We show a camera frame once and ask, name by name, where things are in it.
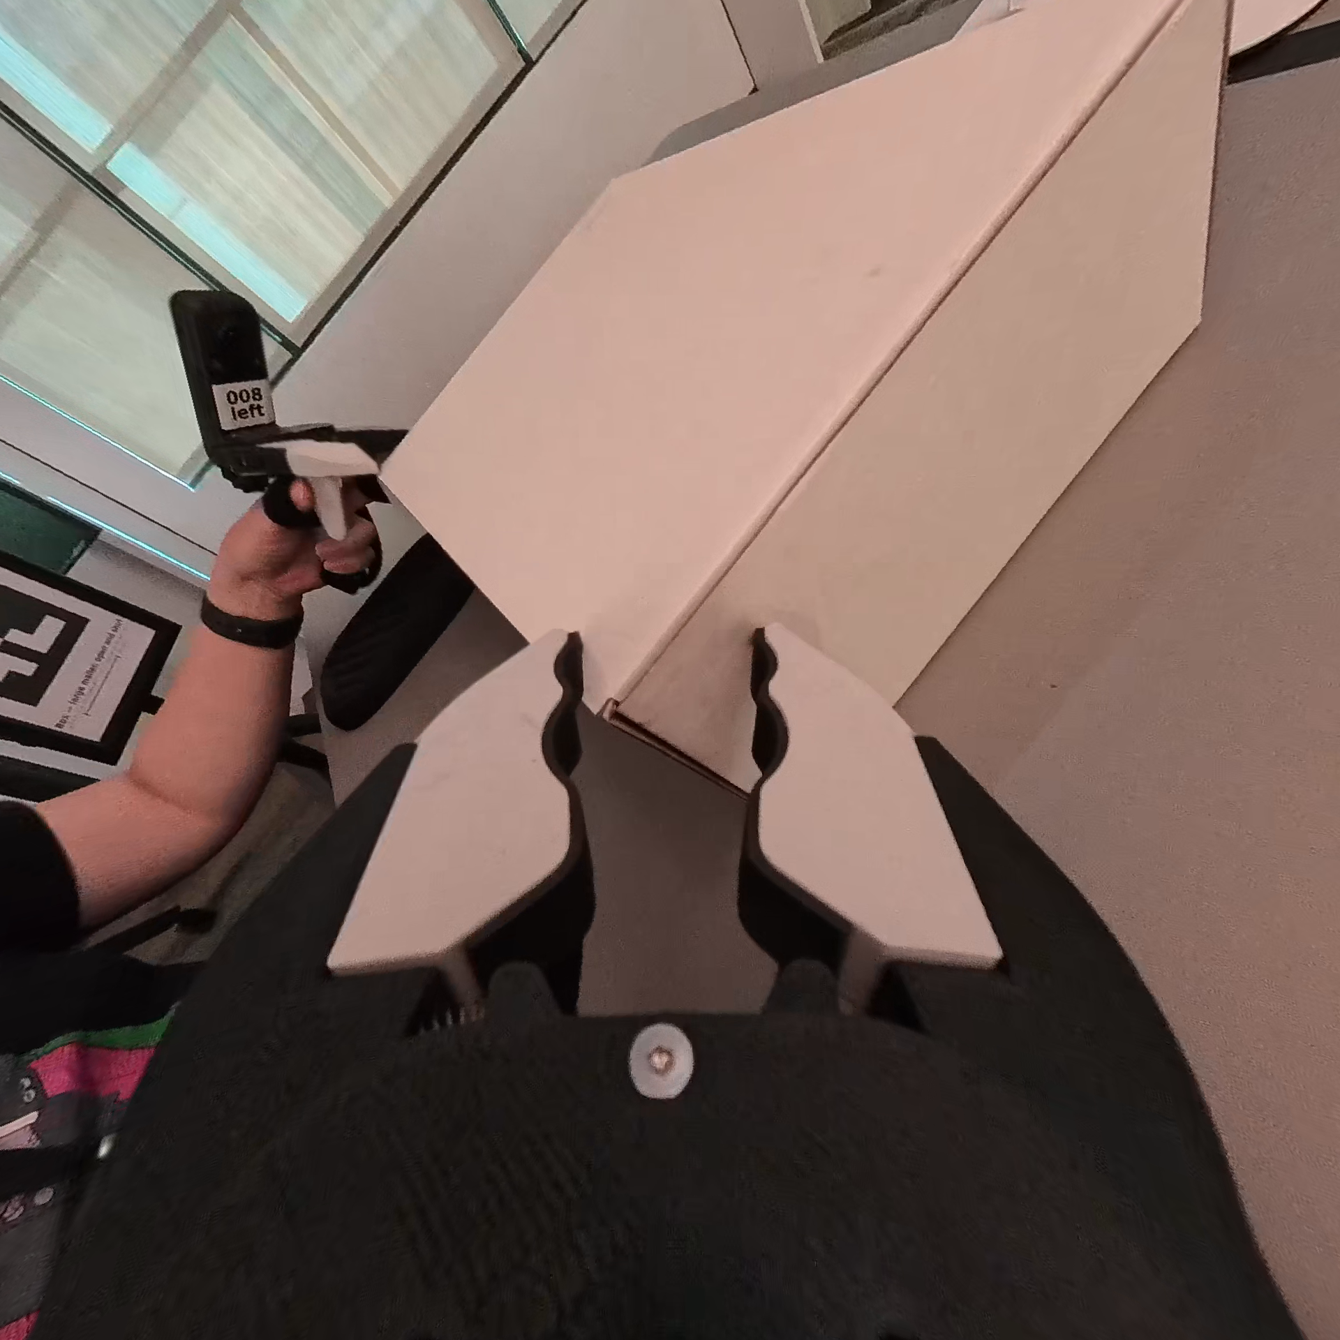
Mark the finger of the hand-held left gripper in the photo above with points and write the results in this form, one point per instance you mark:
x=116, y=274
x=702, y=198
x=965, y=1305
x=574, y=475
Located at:
x=324, y=458

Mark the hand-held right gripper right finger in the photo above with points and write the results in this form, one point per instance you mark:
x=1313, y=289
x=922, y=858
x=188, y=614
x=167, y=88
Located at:
x=868, y=837

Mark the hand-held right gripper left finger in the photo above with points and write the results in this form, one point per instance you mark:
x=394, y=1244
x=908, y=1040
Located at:
x=471, y=837

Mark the white cardboard box with lid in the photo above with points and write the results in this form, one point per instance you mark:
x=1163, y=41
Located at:
x=732, y=397

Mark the person's left forearm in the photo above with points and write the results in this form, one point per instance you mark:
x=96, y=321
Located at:
x=177, y=753

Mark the person's left hand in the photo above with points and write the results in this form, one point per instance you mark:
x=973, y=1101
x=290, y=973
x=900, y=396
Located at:
x=257, y=560

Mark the black wristband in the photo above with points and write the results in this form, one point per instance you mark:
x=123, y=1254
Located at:
x=246, y=629

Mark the black office chair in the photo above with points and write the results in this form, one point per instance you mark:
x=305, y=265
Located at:
x=392, y=638

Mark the window with blinds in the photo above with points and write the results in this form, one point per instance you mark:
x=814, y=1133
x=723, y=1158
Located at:
x=209, y=126

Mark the green board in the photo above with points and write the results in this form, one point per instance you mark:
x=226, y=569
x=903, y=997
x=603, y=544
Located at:
x=41, y=528

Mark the black framed poster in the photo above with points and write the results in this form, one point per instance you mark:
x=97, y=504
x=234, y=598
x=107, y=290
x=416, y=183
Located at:
x=62, y=670

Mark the person's colourful printed clothing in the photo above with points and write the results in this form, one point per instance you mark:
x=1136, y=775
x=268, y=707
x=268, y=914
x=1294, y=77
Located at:
x=62, y=1099

